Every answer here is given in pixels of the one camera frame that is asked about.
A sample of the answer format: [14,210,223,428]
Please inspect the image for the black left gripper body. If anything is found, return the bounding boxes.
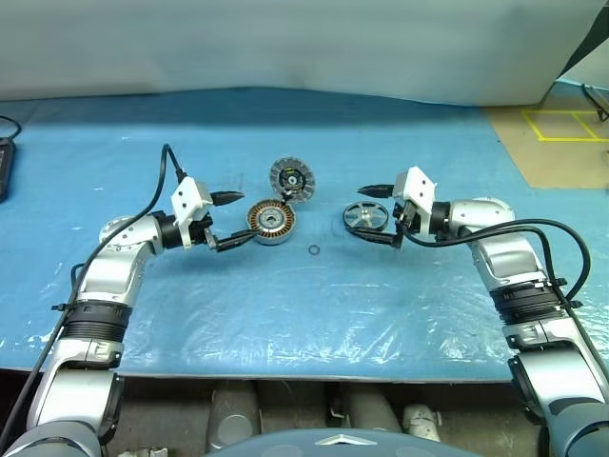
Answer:
[191,212,222,252]

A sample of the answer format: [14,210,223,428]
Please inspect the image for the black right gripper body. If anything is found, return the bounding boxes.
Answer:
[392,198,421,238]

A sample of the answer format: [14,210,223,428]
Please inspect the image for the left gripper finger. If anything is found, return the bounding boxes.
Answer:
[210,189,246,207]
[216,228,258,252]

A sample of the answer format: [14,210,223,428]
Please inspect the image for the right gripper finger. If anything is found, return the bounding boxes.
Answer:
[357,184,395,199]
[348,227,404,251]

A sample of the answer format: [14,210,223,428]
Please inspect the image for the spoked silver motor rotor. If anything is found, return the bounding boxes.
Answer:
[342,200,389,234]

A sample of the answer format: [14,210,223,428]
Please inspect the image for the silver motor stator housing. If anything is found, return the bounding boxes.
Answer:
[246,199,300,248]

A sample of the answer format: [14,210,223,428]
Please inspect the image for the finned grey motor end cap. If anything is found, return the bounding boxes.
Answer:
[268,156,318,205]

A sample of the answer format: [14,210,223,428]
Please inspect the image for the blue table mat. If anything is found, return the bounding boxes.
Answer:
[0,83,609,382]

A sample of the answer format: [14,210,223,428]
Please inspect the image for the white backdrop sheet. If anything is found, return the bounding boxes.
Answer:
[0,0,605,107]

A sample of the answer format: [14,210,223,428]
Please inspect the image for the grey rounded cylinder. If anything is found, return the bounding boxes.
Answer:
[341,380,405,432]
[207,380,262,453]

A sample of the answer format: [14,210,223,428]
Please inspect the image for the small white rounded part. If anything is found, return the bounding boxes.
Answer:
[403,403,444,445]

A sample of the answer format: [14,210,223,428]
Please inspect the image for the black box device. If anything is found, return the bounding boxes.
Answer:
[0,137,18,205]

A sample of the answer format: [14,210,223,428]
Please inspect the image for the grey robot torso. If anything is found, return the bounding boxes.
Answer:
[202,427,413,457]

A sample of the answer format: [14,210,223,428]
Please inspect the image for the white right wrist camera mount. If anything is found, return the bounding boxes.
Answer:
[392,166,440,234]

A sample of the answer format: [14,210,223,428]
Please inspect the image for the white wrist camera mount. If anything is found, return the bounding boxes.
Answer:
[169,175,214,249]
[392,166,440,234]

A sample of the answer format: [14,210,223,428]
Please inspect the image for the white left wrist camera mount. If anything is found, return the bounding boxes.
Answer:
[169,175,214,249]

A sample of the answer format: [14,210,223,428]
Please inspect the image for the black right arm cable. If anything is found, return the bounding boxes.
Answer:
[402,217,609,382]

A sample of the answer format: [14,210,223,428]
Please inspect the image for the thin black device cable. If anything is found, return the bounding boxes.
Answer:
[0,113,23,142]

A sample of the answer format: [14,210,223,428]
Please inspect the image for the black stand with cable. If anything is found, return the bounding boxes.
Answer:
[580,83,609,124]

